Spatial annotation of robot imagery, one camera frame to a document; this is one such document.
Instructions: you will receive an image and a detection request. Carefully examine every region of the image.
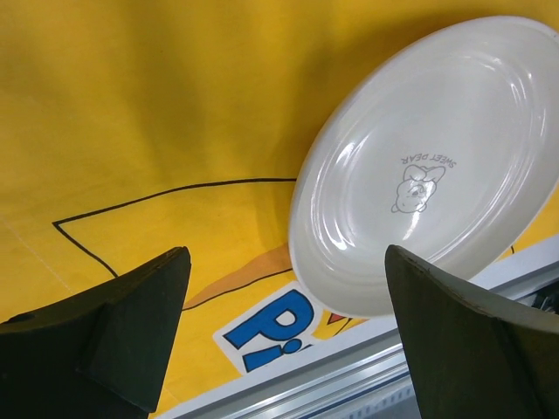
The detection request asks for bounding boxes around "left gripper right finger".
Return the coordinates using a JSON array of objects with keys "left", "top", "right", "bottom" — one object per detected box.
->
[{"left": 384, "top": 245, "right": 558, "bottom": 418}]

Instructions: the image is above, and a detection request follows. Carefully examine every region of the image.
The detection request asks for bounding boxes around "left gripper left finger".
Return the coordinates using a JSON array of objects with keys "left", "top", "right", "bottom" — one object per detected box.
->
[{"left": 1, "top": 247, "right": 190, "bottom": 418}]

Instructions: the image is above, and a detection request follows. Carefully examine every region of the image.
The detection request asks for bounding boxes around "cream round plate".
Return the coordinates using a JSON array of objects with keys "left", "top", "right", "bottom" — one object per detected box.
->
[{"left": 288, "top": 16, "right": 558, "bottom": 318}]

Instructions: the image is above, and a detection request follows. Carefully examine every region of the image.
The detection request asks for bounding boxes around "yellow cartoon cloth placemat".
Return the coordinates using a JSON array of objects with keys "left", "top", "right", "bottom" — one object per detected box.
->
[{"left": 1, "top": 1, "right": 558, "bottom": 413}]

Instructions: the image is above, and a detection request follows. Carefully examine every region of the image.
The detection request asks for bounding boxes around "aluminium mounting rail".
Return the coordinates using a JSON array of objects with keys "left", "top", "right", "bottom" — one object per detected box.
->
[{"left": 156, "top": 248, "right": 559, "bottom": 419}]

